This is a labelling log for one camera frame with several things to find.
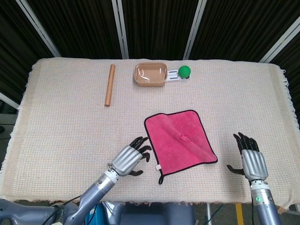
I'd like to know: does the blue plastic object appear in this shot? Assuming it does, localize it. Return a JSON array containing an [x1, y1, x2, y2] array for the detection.
[[84, 202, 105, 225]]

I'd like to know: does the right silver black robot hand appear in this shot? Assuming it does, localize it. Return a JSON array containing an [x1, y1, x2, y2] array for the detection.
[[226, 132, 269, 181]]

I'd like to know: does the green cable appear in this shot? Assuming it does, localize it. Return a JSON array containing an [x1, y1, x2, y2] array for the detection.
[[210, 203, 224, 225]]

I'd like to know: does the green ball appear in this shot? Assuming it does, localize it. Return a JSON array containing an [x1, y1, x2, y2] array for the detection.
[[178, 65, 192, 79]]

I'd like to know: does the beige plastic container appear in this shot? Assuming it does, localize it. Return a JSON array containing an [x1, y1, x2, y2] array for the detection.
[[134, 62, 168, 88]]

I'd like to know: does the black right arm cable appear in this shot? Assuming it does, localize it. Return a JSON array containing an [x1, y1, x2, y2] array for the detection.
[[250, 194, 256, 225]]

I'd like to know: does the wooden rolling pin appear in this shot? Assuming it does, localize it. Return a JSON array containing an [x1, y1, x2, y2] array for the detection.
[[104, 64, 116, 108]]

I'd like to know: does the white partition frame post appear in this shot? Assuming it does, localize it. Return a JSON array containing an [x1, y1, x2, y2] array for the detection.
[[0, 92, 19, 110], [111, 0, 130, 59], [259, 15, 300, 63], [182, 0, 208, 60], [15, 0, 62, 58]]

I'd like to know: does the blue-grey robot torso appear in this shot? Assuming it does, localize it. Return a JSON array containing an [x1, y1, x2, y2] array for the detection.
[[103, 201, 195, 225]]

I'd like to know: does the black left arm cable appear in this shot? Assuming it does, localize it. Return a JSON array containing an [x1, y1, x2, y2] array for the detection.
[[44, 196, 82, 225]]

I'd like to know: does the white metal table leg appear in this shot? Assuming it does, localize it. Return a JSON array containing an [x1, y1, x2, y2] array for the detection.
[[205, 202, 211, 225]]

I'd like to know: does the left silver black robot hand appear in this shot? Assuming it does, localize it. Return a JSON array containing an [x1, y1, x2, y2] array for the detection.
[[110, 136, 152, 177]]

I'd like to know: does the pink cloth black trim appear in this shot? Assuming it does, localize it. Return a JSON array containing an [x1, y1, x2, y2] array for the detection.
[[143, 109, 218, 185]]

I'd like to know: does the cream waffle-weave table cloth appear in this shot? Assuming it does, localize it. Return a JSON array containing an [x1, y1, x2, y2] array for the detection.
[[0, 57, 297, 210]]

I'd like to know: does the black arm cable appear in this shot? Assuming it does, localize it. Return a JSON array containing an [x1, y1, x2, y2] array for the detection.
[[250, 194, 256, 225], [44, 196, 82, 225]]

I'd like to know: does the white slotted plate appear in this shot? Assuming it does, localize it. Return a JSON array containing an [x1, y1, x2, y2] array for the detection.
[[165, 69, 192, 83]]

